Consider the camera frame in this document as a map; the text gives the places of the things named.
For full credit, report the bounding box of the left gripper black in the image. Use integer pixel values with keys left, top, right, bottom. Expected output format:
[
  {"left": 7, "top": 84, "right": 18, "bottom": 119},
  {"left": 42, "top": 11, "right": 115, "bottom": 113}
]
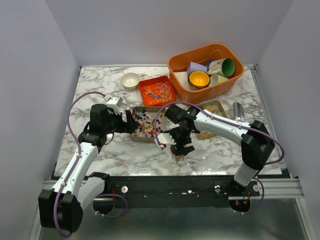
[{"left": 103, "top": 108, "right": 139, "bottom": 134}]

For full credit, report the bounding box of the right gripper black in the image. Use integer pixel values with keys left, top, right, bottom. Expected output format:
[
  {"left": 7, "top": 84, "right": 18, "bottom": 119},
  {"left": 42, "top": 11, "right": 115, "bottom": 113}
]
[{"left": 163, "top": 126, "right": 194, "bottom": 157}]

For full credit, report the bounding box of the clear glass jar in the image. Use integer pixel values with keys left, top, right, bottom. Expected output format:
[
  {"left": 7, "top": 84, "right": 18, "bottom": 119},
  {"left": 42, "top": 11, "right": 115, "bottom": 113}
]
[{"left": 170, "top": 147, "right": 186, "bottom": 163}]

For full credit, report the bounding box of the brown tray with lollipops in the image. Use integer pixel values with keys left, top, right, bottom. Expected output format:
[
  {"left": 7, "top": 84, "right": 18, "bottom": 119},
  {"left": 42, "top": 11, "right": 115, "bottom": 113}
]
[{"left": 130, "top": 106, "right": 167, "bottom": 143}]

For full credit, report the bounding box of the orange square candy tray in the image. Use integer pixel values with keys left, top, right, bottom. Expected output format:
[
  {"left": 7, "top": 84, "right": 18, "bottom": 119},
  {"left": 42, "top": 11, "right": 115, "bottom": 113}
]
[{"left": 138, "top": 76, "right": 177, "bottom": 107}]

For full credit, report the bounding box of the gold tin with popsicle candies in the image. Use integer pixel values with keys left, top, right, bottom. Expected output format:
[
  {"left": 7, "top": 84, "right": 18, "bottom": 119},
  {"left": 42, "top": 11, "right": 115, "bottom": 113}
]
[{"left": 195, "top": 100, "right": 228, "bottom": 140}]

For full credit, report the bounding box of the metal scoop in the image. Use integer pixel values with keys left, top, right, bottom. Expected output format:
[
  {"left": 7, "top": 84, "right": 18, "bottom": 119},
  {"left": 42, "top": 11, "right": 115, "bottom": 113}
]
[{"left": 232, "top": 102, "right": 245, "bottom": 122}]

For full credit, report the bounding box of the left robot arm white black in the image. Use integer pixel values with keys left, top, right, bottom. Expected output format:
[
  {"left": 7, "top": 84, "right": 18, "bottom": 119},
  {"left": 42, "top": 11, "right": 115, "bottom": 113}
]
[{"left": 38, "top": 103, "right": 139, "bottom": 234}]

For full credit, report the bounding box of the white ceramic bowl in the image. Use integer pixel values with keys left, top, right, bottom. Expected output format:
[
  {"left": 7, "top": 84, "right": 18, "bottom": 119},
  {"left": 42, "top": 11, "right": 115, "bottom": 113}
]
[{"left": 120, "top": 72, "right": 140, "bottom": 91}]

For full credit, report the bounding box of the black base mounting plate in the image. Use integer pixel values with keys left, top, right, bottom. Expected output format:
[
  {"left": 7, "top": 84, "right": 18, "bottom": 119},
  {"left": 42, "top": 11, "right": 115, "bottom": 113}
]
[{"left": 82, "top": 173, "right": 261, "bottom": 209}]

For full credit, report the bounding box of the yellow inside bowl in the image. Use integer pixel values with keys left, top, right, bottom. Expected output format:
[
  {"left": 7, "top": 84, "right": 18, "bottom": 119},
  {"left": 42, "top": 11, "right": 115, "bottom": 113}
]
[{"left": 187, "top": 71, "right": 211, "bottom": 90}]

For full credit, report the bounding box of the cream cup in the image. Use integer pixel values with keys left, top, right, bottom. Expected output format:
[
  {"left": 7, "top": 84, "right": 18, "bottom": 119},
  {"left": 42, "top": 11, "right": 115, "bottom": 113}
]
[{"left": 209, "top": 74, "right": 229, "bottom": 87}]

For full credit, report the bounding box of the large orange plastic bin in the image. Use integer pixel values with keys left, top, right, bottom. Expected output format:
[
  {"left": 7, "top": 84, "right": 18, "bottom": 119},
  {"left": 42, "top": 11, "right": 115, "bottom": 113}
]
[{"left": 167, "top": 43, "right": 244, "bottom": 104}]

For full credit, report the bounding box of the lavender cup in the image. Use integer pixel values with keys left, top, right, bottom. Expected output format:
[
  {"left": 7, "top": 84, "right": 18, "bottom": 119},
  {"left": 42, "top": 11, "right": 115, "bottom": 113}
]
[{"left": 187, "top": 61, "right": 208, "bottom": 75}]

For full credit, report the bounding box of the blue cup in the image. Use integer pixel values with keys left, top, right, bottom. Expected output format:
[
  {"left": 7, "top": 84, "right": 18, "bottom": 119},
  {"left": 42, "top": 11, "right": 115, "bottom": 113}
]
[{"left": 205, "top": 60, "right": 214, "bottom": 69}]

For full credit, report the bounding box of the floral mug green inside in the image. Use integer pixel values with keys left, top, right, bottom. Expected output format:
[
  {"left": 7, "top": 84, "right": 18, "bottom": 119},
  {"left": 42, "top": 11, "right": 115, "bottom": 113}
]
[{"left": 207, "top": 58, "right": 236, "bottom": 78}]

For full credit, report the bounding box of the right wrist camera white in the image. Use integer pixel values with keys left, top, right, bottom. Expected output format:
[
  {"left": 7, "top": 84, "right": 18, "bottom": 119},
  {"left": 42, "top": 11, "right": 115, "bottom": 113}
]
[{"left": 154, "top": 133, "right": 176, "bottom": 149}]

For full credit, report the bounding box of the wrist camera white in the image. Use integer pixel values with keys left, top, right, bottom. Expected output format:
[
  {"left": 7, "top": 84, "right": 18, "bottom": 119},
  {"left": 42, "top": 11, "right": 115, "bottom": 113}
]
[
  {"left": 104, "top": 96, "right": 123, "bottom": 115},
  {"left": 154, "top": 133, "right": 176, "bottom": 149}
]

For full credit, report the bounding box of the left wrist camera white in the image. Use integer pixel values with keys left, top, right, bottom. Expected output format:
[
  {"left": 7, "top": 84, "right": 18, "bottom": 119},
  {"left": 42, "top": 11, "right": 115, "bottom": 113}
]
[{"left": 104, "top": 96, "right": 123, "bottom": 115}]

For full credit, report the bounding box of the aluminium rail frame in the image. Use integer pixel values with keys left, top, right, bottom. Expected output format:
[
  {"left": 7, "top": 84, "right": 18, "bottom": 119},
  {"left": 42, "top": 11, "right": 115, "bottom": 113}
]
[{"left": 29, "top": 65, "right": 311, "bottom": 240}]

